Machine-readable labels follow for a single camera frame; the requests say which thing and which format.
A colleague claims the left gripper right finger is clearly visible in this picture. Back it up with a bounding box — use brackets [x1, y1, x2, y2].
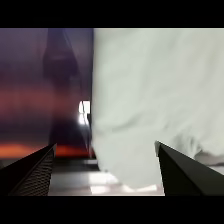
[154, 140, 224, 197]

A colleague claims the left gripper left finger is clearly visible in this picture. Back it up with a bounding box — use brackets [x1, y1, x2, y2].
[0, 143, 57, 197]

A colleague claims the white garment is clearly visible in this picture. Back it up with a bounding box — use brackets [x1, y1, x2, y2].
[90, 28, 224, 193]

